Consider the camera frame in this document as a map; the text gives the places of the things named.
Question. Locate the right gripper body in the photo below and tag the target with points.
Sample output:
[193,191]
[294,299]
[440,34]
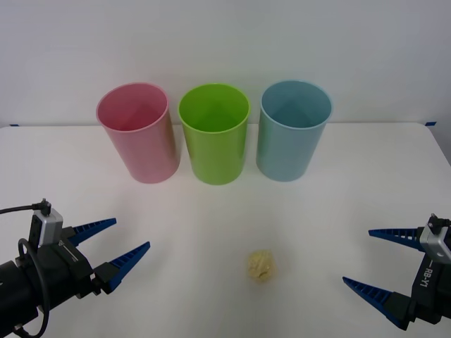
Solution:
[435,295]

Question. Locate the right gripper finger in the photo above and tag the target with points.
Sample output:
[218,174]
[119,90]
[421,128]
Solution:
[398,235]
[382,299]

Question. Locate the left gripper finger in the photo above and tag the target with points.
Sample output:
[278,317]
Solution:
[88,228]
[121,269]

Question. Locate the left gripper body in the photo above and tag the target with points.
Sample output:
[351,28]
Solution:
[63,271]

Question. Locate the yellow paper ball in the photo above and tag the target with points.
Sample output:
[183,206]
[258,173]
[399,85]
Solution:
[260,264]

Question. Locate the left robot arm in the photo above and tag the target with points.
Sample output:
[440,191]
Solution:
[17,288]

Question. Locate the pink plastic bin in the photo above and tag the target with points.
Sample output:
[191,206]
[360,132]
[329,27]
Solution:
[148,155]

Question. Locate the pale blue plastic bin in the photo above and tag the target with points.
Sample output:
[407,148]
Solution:
[289,155]

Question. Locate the green plastic bin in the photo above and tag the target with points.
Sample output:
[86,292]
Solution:
[216,158]

